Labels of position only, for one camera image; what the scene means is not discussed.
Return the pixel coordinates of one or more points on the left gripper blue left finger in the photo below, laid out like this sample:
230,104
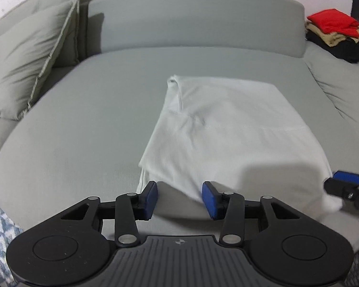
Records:
132,206

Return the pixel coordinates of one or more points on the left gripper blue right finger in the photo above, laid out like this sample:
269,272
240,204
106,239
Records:
228,206

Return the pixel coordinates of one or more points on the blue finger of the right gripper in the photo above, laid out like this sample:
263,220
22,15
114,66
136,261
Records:
337,188
346,177

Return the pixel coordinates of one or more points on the light grey shirt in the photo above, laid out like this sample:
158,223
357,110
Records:
242,136

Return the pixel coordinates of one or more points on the grey sofa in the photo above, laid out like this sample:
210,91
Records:
85,136

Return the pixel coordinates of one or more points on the red folded garment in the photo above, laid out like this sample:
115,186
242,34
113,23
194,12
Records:
334,21

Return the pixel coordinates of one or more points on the grey front pillow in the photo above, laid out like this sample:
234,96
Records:
28,52

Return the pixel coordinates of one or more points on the grey pillow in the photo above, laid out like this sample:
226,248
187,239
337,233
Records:
68,55
28,52

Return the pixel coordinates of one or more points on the grey back pillow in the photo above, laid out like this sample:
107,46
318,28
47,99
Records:
68,55

